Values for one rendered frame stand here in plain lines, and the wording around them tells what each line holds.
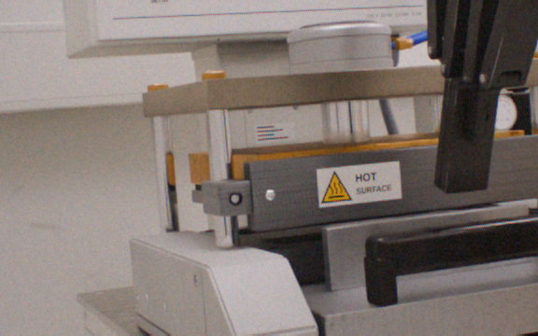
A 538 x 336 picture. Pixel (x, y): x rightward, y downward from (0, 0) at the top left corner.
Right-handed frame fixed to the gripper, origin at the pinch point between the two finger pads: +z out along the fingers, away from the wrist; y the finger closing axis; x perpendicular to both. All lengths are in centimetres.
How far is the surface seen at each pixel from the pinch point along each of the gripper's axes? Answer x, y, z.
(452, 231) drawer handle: -2.6, 3.9, 4.5
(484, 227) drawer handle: -0.5, 3.9, 4.4
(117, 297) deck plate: -15.1, -31.3, 25.3
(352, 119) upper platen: -0.5, -15.0, 4.0
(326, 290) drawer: -7.9, -1.6, 10.4
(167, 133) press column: -12.6, -23.0, 6.8
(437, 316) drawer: -4.1, 5.7, 8.9
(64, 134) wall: -14, -65, 22
